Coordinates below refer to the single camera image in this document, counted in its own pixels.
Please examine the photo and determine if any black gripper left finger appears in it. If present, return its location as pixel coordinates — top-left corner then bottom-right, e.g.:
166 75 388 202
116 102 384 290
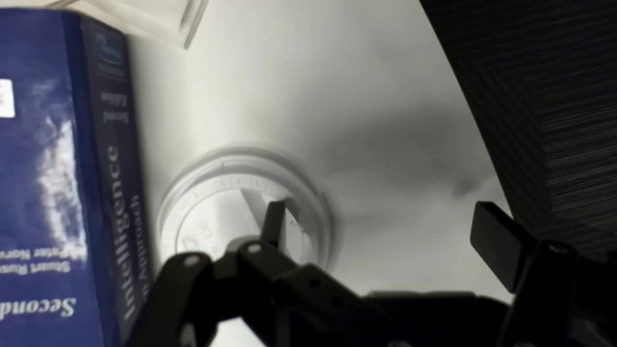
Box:
229 200 297 281

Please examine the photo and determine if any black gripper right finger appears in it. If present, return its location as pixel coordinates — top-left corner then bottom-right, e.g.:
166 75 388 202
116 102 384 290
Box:
470 202 578 347

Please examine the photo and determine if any white plastic cup lid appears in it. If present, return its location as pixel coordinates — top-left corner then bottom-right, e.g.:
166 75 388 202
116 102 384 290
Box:
156 146 335 267

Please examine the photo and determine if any blue hardcover book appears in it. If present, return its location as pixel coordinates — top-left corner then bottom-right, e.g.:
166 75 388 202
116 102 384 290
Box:
0 7 152 347

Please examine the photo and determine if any clear plastic food container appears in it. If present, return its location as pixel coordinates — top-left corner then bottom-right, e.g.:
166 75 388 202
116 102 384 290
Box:
42 0 210 48

